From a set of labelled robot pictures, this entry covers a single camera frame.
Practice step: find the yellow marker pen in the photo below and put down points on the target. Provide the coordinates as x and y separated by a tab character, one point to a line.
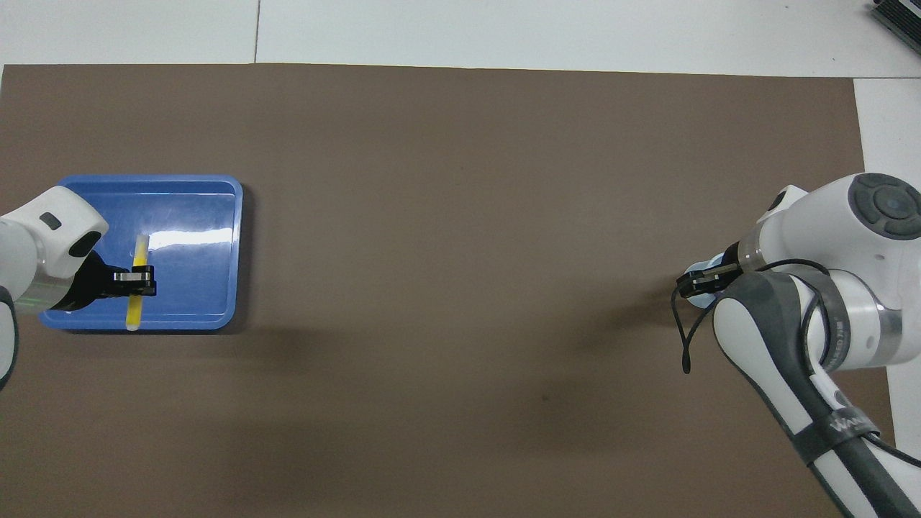
140	252

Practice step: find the grey ribbed device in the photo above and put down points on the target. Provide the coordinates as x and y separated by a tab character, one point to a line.
899	14

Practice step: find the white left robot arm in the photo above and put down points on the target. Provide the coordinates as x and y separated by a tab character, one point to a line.
29	244

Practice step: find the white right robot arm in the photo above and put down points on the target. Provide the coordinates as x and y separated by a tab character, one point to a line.
827	288

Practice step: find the translucent light blue cup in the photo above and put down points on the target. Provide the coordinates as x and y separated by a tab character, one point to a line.
694	302

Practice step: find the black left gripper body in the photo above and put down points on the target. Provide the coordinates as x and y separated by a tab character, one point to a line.
83	284

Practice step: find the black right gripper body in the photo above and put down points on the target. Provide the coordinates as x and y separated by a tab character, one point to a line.
737	255

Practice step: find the blue plastic tray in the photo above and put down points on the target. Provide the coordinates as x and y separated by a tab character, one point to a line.
194	288

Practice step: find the brown table mat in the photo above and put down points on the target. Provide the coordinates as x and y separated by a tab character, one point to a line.
460	216

